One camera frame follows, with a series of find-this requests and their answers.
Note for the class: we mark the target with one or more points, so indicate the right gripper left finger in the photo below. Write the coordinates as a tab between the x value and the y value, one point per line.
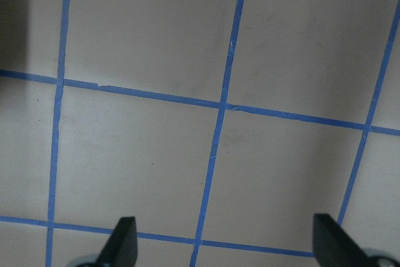
121	249

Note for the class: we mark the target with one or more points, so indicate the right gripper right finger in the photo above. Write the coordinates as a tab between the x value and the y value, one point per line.
332	246

